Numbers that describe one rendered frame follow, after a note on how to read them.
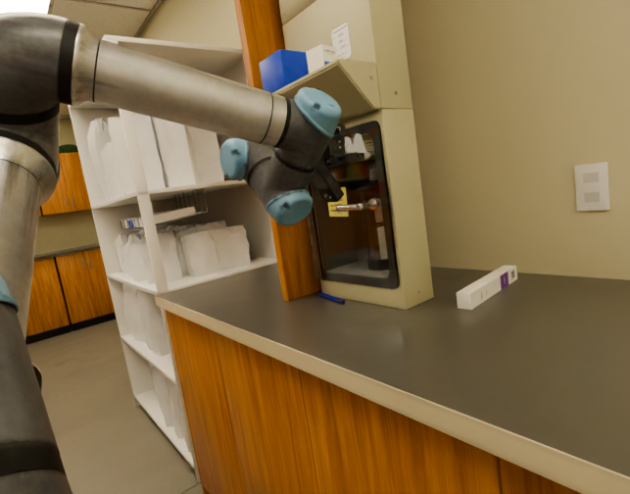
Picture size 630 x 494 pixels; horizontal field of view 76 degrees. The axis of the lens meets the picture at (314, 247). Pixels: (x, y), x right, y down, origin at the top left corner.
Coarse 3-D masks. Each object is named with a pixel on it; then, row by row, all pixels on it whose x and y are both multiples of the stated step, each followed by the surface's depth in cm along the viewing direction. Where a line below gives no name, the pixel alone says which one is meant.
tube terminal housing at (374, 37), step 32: (320, 0) 98; (352, 0) 90; (384, 0) 90; (288, 32) 110; (320, 32) 100; (352, 32) 92; (384, 32) 90; (384, 64) 90; (384, 96) 91; (384, 128) 91; (384, 160) 92; (416, 160) 98; (416, 192) 98; (416, 224) 98; (416, 256) 99; (352, 288) 110; (416, 288) 99
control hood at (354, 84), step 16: (336, 64) 83; (352, 64) 84; (368, 64) 87; (304, 80) 91; (320, 80) 89; (336, 80) 87; (352, 80) 85; (368, 80) 87; (288, 96) 99; (336, 96) 91; (352, 96) 88; (368, 96) 88; (352, 112) 93; (368, 112) 92
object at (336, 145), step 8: (336, 128) 85; (344, 128) 85; (336, 136) 85; (328, 144) 82; (336, 144) 85; (344, 144) 86; (328, 152) 83; (336, 152) 85; (344, 152) 85; (328, 160) 83; (336, 160) 83
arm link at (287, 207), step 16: (272, 160) 65; (256, 176) 70; (272, 176) 66; (288, 176) 65; (304, 176) 65; (256, 192) 71; (272, 192) 67; (288, 192) 66; (304, 192) 67; (272, 208) 67; (288, 208) 66; (304, 208) 68; (288, 224) 70
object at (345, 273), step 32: (352, 128) 97; (352, 192) 101; (384, 192) 93; (320, 224) 114; (352, 224) 104; (384, 224) 95; (320, 256) 117; (352, 256) 106; (384, 256) 97; (384, 288) 99
